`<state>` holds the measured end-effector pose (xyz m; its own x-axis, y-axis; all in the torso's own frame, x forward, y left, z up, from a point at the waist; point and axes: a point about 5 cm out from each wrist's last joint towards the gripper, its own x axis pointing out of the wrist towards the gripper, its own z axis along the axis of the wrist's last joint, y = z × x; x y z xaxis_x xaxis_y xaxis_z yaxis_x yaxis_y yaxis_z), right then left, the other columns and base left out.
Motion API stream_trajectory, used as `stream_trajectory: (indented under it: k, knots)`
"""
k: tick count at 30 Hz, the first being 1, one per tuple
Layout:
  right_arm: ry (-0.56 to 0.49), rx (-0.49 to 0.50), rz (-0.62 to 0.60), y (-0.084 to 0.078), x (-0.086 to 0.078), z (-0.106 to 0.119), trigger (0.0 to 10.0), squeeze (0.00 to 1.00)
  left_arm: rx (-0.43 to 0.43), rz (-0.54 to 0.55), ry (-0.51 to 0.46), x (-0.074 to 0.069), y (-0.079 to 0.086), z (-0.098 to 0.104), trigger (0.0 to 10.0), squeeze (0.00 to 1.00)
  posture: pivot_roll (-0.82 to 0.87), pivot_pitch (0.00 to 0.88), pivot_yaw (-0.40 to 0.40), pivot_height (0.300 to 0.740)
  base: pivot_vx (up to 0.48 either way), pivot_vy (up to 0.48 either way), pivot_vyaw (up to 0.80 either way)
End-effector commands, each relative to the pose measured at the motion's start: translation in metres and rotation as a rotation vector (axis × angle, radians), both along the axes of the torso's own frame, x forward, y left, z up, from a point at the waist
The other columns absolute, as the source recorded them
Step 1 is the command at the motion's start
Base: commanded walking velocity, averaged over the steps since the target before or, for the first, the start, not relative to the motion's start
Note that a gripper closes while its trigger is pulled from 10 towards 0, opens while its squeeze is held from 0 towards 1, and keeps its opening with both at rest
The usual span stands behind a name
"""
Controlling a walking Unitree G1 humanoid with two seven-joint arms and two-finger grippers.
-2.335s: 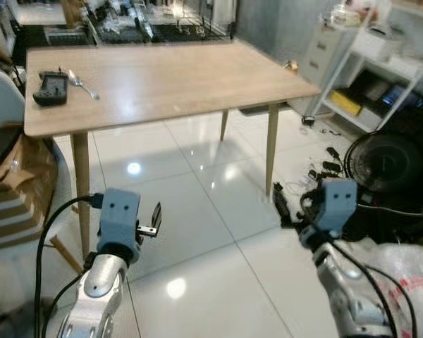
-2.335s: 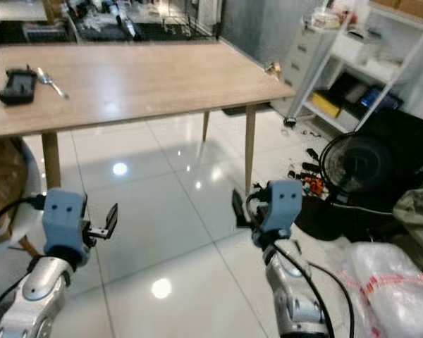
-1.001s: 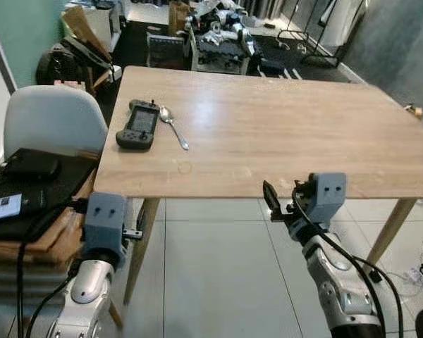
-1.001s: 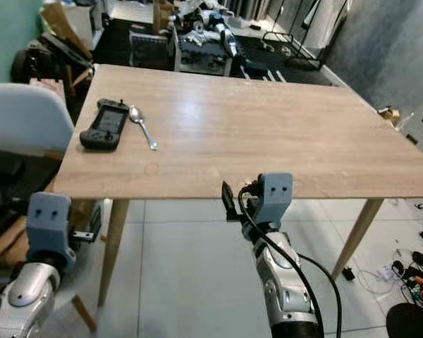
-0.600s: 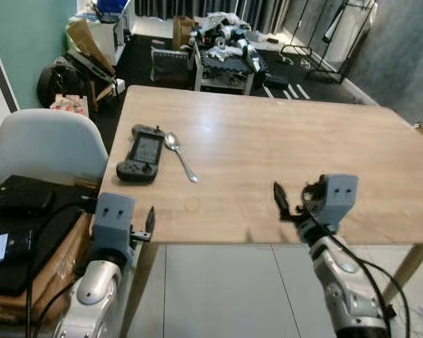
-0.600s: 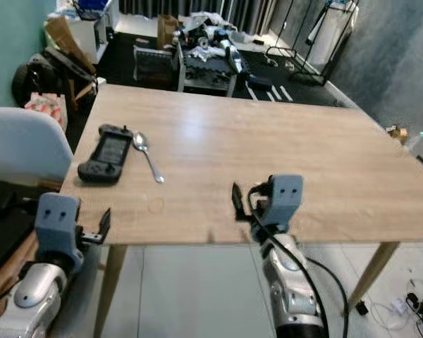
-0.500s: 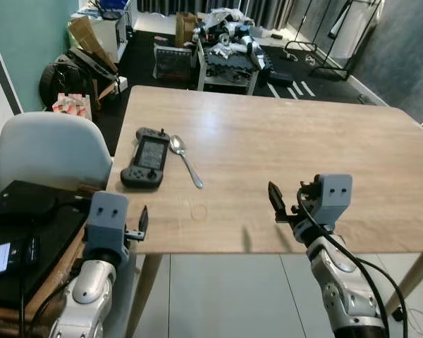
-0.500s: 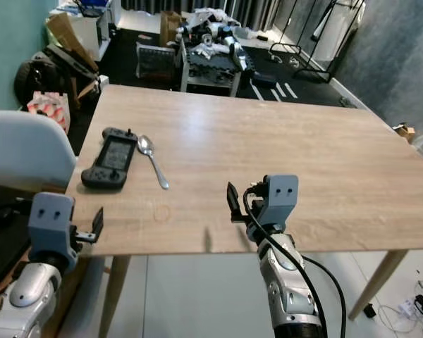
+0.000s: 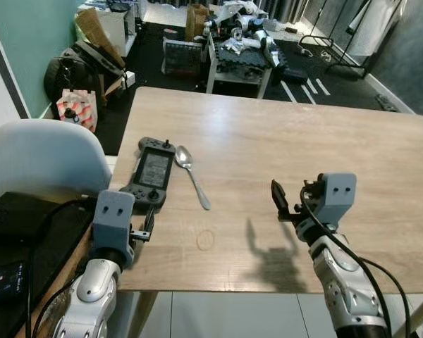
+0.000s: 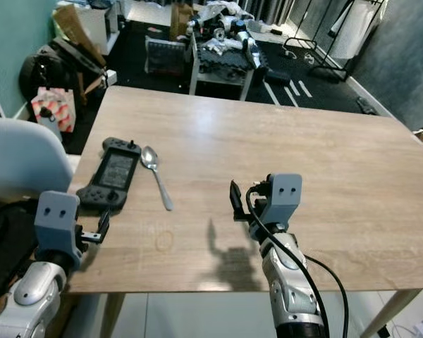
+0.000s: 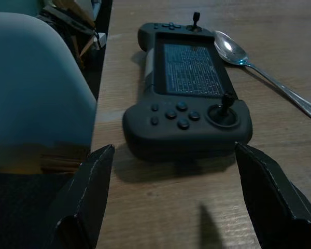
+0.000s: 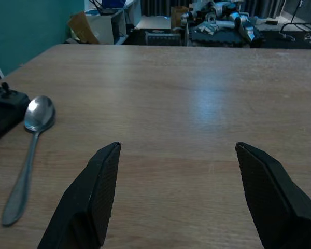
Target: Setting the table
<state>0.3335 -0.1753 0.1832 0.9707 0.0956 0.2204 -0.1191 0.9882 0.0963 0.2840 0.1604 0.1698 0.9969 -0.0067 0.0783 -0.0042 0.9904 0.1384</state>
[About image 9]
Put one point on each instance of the white plastic chair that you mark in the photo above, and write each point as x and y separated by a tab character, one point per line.
42	158

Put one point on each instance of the white storage cabinet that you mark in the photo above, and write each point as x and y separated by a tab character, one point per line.
116	28

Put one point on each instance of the red and white bag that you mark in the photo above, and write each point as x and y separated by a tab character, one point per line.
77	110

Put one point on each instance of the white frame work table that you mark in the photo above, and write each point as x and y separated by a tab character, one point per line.
236	72

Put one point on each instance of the black handheld game console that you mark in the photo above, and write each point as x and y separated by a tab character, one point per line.
154	169

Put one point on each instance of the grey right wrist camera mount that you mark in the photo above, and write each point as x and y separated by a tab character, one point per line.
336	193

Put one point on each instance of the grey plastic crate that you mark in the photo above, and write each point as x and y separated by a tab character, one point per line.
182	56

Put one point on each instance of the black smartphone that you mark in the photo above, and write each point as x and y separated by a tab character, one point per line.
3	282

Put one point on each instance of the black power strip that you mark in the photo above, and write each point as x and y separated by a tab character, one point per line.
386	103

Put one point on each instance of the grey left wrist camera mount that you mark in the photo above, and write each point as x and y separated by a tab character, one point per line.
113	211

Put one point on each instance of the black backpack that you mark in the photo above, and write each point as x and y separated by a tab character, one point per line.
70	74

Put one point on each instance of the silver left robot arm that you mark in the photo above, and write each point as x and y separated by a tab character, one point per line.
92	292

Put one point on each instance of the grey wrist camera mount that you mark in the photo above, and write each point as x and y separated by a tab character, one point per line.
113	211
336	193

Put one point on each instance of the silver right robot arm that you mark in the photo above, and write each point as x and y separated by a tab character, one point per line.
342	282

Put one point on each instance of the black metal clothes rack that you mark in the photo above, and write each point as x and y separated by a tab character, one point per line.
367	72

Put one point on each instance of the brown cardboard sheet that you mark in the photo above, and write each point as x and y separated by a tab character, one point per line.
95	32

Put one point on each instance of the black flat case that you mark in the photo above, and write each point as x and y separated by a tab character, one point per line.
21	215

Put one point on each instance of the brown paper bag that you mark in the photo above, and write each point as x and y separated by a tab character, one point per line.
196	22

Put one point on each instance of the silver metal spoon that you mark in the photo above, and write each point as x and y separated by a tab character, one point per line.
182	156

